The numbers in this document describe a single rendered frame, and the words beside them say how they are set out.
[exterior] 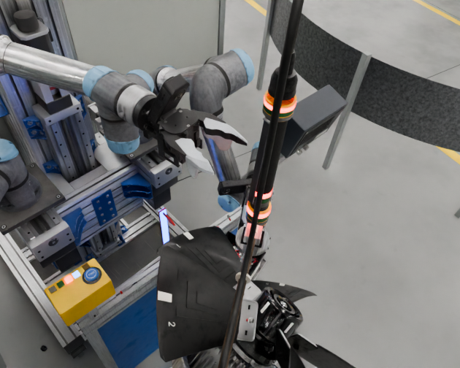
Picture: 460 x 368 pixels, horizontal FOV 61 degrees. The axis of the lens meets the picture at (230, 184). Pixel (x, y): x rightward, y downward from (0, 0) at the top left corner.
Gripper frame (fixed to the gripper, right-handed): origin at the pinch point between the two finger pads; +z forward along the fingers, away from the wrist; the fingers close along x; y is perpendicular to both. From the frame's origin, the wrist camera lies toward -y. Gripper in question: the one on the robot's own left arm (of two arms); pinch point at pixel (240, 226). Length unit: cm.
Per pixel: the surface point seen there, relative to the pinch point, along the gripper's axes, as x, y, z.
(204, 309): -16.9, -4.8, 33.8
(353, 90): 40, 54, -146
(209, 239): 2.8, -8.1, 5.2
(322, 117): -7, 20, -50
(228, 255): 0.5, -1.7, 10.3
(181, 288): -20.8, -10.5, 32.3
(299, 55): 48, 19, -184
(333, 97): -9, 24, -62
